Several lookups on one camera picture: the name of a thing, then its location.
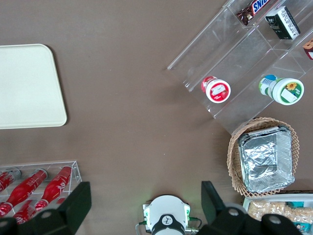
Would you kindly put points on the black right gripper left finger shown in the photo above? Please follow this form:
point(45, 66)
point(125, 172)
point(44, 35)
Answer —
point(71, 210)

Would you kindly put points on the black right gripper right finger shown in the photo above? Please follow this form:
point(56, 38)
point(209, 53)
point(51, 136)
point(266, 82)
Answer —
point(215, 210)

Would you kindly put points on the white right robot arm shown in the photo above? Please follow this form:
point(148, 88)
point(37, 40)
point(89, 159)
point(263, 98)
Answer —
point(167, 208)

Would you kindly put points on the white snack tray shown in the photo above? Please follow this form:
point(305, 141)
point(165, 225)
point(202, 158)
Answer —
point(247, 203)

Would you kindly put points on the light wicker basket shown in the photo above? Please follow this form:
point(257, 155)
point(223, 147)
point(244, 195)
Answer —
point(234, 156)

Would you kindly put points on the beige plastic tray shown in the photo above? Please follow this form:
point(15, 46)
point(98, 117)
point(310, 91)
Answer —
point(27, 85)

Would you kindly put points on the red cola bottle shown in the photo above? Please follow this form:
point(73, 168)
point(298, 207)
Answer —
point(57, 184)
point(27, 187)
point(6, 181)
point(23, 213)

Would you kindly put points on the clear acrylic bottle rack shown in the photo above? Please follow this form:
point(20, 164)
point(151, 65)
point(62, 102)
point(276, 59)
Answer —
point(75, 171)

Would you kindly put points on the puffed snack bag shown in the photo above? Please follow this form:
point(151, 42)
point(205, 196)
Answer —
point(266, 209)
point(302, 214)

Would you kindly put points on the aluminium foil container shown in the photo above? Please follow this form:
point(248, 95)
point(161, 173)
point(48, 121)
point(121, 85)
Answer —
point(264, 159)

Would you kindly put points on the small teal box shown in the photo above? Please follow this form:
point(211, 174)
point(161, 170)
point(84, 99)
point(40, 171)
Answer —
point(296, 204)

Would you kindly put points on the large teal box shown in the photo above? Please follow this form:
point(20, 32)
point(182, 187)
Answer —
point(303, 226)

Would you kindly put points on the red lid yogurt cup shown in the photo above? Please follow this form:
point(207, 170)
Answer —
point(217, 90)

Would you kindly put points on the green lid yogurt cup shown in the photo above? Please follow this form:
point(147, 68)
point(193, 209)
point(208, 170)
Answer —
point(286, 90)

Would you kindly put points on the clear acrylic stepped display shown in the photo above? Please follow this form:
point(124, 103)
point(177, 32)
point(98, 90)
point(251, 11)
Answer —
point(244, 56)

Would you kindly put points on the cookie box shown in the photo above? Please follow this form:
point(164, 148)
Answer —
point(309, 49)

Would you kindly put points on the black small carton box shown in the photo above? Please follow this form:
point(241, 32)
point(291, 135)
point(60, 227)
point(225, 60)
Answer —
point(283, 23)

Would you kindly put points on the Snickers chocolate bar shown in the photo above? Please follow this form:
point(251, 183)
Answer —
point(254, 9)

